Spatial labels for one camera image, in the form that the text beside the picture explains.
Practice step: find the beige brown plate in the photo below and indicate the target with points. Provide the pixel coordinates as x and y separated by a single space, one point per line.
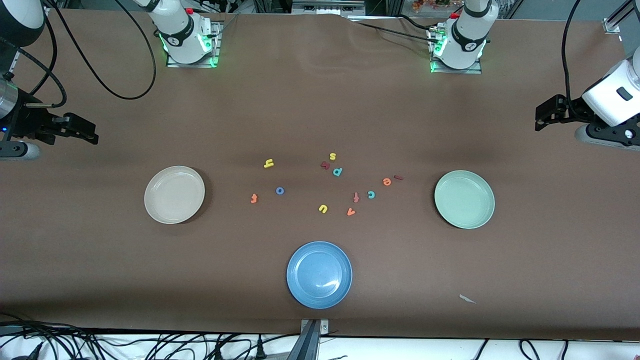
174 195

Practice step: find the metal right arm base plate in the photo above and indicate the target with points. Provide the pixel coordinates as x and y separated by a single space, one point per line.
172 62

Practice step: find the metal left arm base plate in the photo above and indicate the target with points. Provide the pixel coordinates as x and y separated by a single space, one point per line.
475 71

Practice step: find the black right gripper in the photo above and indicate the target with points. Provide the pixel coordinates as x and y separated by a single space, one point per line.
27 122

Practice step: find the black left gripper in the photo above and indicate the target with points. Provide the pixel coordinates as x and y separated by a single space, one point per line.
570 110

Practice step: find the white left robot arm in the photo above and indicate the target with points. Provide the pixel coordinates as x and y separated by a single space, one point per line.
467 35

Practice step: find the grey metal camera bracket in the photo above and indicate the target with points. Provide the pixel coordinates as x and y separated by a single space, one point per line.
310 345

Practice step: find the teal foam letter p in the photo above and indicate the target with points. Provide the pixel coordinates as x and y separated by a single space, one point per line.
337 172

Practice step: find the aluminium frame rail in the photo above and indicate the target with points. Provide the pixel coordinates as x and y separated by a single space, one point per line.
327 7

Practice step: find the blue plate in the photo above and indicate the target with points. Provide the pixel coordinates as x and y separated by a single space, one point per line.
319 275

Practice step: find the aluminium corner bracket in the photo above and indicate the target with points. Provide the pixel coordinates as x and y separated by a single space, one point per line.
611 25

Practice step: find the small white paper scrap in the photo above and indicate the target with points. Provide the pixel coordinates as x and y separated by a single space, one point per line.
466 298

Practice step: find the yellow foam letter h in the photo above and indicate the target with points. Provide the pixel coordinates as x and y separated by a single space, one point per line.
268 163

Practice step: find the pale green plate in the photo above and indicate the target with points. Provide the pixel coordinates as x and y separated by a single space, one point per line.
464 200

